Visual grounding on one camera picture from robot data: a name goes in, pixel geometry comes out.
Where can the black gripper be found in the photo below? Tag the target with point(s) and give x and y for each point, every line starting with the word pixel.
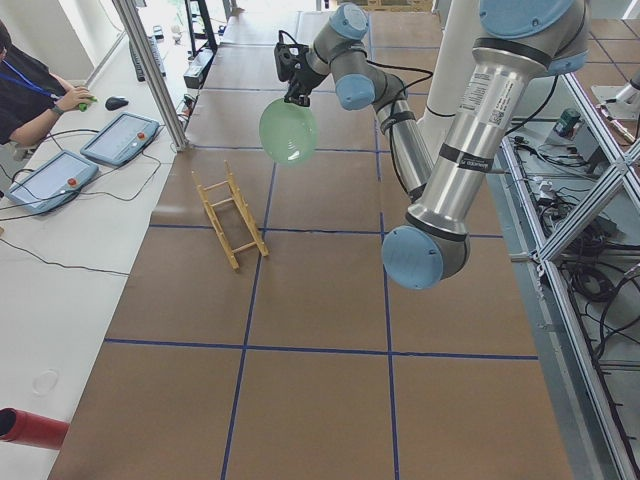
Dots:
pixel 303 76

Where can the mint green plate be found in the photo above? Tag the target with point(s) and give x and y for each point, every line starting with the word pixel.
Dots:
pixel 288 133

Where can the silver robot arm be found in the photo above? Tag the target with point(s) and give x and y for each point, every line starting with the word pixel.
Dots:
pixel 490 52

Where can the wooden dish rack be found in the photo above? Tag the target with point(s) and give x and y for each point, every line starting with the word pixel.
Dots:
pixel 230 216

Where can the person's hand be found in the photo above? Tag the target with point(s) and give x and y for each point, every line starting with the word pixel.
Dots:
pixel 73 97

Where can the far blue teach pendant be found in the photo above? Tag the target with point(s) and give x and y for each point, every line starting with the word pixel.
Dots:
pixel 121 140

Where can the blue teach pendant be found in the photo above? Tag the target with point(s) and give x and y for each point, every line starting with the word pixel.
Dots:
pixel 54 183
pixel 121 140

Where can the black computer mouse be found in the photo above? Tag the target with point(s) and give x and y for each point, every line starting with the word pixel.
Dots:
pixel 115 102

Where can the green handheld device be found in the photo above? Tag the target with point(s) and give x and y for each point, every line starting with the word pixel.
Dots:
pixel 83 106

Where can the brown paper table cover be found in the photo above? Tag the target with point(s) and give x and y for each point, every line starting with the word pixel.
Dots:
pixel 308 363

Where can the near blue teach pendant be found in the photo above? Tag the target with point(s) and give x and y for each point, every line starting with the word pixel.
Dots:
pixel 54 183

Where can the person in black shirt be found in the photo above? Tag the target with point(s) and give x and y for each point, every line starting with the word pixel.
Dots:
pixel 29 92

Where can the red cylinder bottle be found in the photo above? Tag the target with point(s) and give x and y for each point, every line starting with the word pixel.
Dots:
pixel 27 428

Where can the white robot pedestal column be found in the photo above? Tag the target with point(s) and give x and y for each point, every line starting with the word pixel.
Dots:
pixel 453 69

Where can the aluminium frame post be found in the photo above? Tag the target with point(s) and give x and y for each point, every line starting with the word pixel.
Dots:
pixel 128 13

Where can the aluminium side frame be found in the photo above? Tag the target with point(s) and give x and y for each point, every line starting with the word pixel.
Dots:
pixel 572 192

